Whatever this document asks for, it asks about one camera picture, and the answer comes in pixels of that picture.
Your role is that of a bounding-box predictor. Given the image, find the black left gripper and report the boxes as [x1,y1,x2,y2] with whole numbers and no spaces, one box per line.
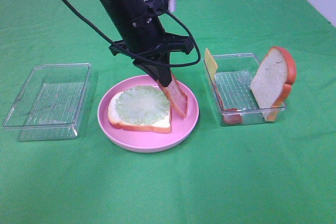
[109,33,194,87]

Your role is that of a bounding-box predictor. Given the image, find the bacon strip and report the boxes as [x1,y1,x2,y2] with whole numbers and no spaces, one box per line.
[156,74,188,118]
[212,79,243,125]

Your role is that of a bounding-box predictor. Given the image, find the green lettuce leaf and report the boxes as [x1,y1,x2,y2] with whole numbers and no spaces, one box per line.
[115,86,171,125]

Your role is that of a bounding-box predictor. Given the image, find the bread slice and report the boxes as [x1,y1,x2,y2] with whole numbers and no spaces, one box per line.
[108,91,172,133]
[250,46,297,122]

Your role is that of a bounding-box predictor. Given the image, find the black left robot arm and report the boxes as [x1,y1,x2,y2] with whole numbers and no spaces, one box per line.
[61,0,196,88]

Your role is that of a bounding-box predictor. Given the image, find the yellow cheese slice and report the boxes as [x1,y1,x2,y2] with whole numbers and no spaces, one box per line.
[204,48,218,82]

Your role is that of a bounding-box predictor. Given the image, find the green tablecloth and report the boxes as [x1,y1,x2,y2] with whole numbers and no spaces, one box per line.
[1,0,335,223]

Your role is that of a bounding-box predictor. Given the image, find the right clear plastic container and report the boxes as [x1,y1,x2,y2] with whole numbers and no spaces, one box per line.
[203,52,286,126]

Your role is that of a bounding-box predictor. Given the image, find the clear plastic container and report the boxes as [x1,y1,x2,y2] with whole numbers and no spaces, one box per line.
[203,52,286,126]
[2,63,91,141]

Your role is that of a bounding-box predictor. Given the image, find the pink round plate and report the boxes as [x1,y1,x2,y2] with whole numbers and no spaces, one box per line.
[97,75,199,153]

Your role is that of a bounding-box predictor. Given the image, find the left clear plastic container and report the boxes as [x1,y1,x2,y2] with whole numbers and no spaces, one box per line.
[2,63,91,141]

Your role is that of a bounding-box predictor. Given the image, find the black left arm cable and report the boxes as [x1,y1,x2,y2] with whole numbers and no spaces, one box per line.
[39,0,200,68]

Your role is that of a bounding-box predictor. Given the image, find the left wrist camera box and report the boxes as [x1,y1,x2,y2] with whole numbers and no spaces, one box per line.
[145,0,176,16]

